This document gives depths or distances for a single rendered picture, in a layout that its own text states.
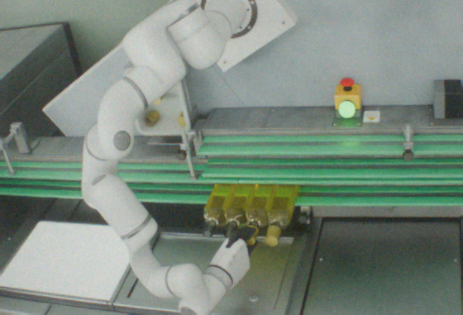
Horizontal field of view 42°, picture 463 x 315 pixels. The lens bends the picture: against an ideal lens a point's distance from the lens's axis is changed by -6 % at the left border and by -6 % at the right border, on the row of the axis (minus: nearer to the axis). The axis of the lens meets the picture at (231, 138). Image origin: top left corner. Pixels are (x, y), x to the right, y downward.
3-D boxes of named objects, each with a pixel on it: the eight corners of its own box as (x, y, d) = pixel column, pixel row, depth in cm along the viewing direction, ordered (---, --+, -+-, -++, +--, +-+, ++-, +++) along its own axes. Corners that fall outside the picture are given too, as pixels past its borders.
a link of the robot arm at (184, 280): (150, 279, 141) (178, 276, 135) (175, 251, 149) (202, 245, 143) (187, 327, 145) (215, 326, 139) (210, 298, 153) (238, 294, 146)
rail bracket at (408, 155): (401, 133, 167) (400, 161, 156) (400, 109, 163) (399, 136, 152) (416, 133, 166) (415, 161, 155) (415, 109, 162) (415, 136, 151)
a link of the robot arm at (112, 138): (115, 79, 143) (65, 117, 137) (134, 73, 131) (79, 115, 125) (148, 128, 147) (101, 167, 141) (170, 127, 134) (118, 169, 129)
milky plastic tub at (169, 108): (148, 121, 201) (138, 136, 194) (131, 56, 189) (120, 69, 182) (200, 120, 196) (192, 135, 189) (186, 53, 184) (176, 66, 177)
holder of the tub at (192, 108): (152, 134, 204) (144, 148, 197) (133, 56, 190) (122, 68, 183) (203, 134, 199) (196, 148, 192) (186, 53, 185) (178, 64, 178)
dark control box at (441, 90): (433, 103, 173) (433, 119, 166) (432, 78, 169) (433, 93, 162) (461, 103, 171) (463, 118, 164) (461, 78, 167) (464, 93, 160)
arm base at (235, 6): (189, -3, 169) (170, 13, 155) (224, -30, 163) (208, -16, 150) (225, 41, 172) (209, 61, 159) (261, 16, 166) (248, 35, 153)
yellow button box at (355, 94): (338, 104, 181) (336, 117, 175) (336, 81, 178) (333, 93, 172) (362, 104, 179) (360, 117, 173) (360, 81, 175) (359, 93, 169)
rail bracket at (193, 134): (196, 164, 188) (183, 189, 178) (184, 114, 180) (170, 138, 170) (206, 164, 187) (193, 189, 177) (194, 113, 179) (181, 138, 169)
